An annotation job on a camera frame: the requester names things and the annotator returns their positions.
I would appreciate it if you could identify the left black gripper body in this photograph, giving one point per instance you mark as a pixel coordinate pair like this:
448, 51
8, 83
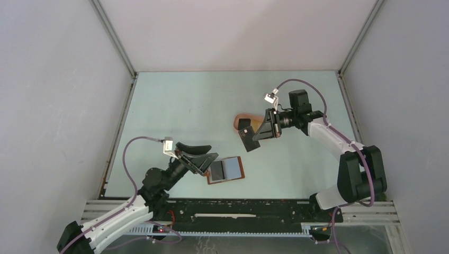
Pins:
177, 152

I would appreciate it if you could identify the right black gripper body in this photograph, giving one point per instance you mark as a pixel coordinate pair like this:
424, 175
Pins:
277, 123

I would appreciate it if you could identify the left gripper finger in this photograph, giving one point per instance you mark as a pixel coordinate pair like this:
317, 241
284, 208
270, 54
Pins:
193, 150
198, 164

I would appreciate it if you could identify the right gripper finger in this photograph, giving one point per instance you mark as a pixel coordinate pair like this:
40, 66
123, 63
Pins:
264, 134
265, 124

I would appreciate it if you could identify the pink oval tray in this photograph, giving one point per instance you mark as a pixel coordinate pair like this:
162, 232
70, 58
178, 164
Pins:
245, 116

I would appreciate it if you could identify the brown leather card holder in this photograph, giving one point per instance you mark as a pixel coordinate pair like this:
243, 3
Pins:
233, 170

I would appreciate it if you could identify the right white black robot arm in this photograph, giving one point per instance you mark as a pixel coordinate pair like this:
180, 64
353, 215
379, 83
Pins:
361, 170

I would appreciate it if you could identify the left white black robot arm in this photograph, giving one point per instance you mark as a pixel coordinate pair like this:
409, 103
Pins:
147, 203

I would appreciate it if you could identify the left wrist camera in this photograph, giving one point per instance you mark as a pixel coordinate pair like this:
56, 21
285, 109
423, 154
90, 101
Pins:
168, 147

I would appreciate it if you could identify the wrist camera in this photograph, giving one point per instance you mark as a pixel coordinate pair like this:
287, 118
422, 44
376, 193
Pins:
168, 147
272, 98

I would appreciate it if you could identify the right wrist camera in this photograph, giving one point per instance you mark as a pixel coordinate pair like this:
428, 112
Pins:
272, 98

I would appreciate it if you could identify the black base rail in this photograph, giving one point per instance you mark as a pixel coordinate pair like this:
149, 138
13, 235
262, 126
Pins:
264, 216

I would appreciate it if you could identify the aluminium frame rail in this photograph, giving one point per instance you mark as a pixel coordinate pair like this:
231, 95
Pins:
112, 34

